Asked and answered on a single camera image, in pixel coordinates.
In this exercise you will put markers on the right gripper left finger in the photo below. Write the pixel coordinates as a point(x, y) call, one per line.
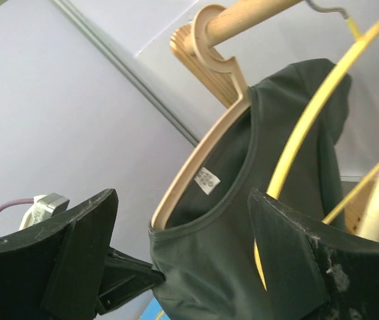
point(53, 269)

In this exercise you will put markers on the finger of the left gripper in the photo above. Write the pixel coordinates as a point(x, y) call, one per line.
point(124, 278)

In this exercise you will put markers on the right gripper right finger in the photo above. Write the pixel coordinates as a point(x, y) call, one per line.
point(313, 270)

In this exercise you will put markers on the grey t shirt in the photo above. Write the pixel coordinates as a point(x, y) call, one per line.
point(206, 251)

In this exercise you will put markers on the blue patterned cloth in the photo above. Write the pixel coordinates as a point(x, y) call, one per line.
point(154, 312)

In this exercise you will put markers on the wooden clothes rack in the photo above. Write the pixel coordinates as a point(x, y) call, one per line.
point(195, 45)

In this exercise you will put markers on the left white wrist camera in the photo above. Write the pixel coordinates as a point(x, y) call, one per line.
point(43, 208)

